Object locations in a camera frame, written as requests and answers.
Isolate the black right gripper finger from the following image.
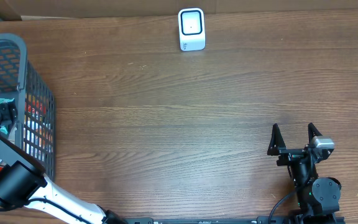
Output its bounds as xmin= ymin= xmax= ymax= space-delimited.
xmin=267 ymin=123 xmax=287 ymax=156
xmin=308 ymin=123 xmax=322 ymax=146

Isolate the teal snack packet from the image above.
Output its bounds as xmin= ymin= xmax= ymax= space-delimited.
xmin=0 ymin=98 xmax=17 ymax=136

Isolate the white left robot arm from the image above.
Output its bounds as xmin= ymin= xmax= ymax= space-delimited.
xmin=0 ymin=101 xmax=125 ymax=224

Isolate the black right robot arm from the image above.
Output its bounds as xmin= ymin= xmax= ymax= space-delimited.
xmin=267 ymin=123 xmax=341 ymax=223

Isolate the white barcode scanner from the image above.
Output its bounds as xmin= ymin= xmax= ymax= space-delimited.
xmin=178 ymin=7 xmax=206 ymax=52

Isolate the grey plastic mesh basket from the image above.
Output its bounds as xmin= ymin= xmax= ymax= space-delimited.
xmin=0 ymin=34 xmax=56 ymax=180

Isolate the black cable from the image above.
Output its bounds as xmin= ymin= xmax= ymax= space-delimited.
xmin=267 ymin=189 xmax=298 ymax=224

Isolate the cardboard back wall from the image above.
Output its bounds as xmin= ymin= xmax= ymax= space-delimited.
xmin=0 ymin=0 xmax=358 ymax=21

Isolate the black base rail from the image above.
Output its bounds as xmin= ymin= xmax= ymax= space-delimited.
xmin=124 ymin=215 xmax=346 ymax=224

